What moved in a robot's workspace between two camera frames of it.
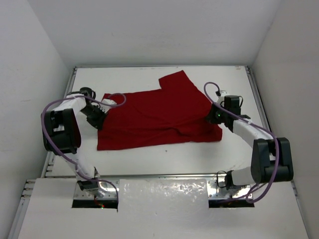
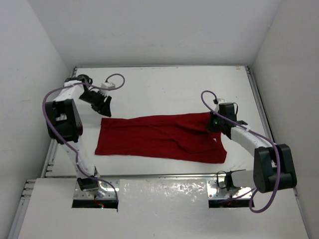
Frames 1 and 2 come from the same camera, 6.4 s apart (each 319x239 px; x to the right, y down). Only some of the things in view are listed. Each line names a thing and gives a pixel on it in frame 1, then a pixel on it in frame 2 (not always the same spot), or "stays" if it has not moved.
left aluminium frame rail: (50, 156) stays
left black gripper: (97, 119) → (100, 102)
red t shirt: (178, 111) → (185, 138)
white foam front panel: (160, 209) stays
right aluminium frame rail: (258, 98) stays
